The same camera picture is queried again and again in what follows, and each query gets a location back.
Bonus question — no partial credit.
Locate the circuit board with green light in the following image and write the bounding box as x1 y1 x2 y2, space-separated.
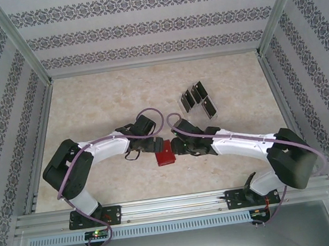
83 228 111 242

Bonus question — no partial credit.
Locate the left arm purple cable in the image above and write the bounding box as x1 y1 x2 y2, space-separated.
46 107 179 246

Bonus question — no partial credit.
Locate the slanted aluminium frame post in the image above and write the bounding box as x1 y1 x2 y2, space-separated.
250 0 315 58
0 0 55 92

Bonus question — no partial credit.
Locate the small circuit board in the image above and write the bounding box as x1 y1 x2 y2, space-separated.
251 207 272 220

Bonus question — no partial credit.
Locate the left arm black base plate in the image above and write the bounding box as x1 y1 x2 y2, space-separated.
67 205 124 231

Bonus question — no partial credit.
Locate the aluminium table side rail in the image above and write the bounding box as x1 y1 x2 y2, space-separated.
9 81 69 216
256 48 322 182

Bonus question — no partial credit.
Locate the aluminium mounting rail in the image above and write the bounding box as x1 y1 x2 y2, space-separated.
13 176 329 238

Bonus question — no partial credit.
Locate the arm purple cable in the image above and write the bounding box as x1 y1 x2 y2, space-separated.
165 95 329 237
46 107 179 246

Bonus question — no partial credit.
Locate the red leather card holder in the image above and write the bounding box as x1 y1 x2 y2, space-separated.
152 138 178 167

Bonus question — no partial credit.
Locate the black credit card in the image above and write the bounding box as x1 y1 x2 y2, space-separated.
201 94 220 121
179 91 197 115
194 80 210 99
189 85 204 103

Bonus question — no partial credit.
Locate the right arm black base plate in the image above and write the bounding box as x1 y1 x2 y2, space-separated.
224 183 282 211

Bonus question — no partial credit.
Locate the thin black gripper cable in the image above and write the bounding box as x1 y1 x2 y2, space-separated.
122 149 141 162

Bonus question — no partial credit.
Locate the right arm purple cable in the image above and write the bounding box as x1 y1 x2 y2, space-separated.
165 95 329 237

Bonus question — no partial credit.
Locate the clear acrylic card stand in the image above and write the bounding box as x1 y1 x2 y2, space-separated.
176 79 221 125

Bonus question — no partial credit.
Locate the slotted grey cable duct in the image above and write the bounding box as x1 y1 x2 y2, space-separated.
26 210 253 246

